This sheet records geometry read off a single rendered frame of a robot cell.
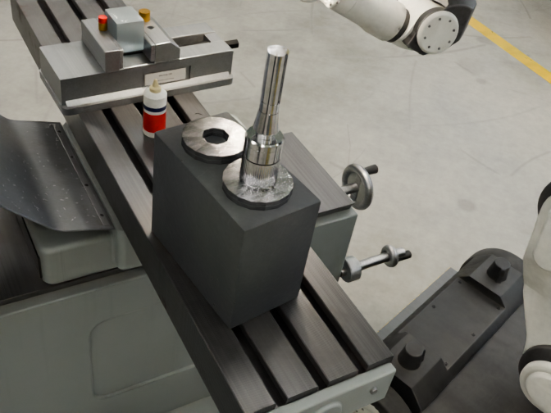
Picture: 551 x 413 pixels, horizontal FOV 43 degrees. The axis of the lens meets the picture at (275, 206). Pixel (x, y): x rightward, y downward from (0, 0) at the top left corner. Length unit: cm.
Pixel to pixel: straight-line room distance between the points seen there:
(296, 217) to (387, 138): 219
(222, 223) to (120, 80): 54
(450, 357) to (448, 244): 119
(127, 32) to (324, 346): 68
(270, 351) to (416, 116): 240
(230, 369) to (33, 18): 97
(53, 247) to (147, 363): 44
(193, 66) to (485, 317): 80
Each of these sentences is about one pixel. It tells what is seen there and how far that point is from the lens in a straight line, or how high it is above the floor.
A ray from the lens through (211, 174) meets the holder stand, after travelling 89.
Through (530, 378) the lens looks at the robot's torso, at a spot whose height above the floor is 69.
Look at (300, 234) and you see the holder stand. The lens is 89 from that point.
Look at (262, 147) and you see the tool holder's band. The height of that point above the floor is 119.
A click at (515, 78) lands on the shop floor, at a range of 383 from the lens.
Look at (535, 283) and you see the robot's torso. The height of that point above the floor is 85.
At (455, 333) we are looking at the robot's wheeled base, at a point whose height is 59.
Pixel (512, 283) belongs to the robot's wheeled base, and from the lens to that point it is 163.
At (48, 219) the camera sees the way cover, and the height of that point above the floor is 88.
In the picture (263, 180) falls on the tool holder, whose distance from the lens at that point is 84.
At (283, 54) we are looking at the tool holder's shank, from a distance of 76.
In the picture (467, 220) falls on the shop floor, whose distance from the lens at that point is 275.
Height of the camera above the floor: 167
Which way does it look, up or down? 41 degrees down
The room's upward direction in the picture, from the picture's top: 11 degrees clockwise
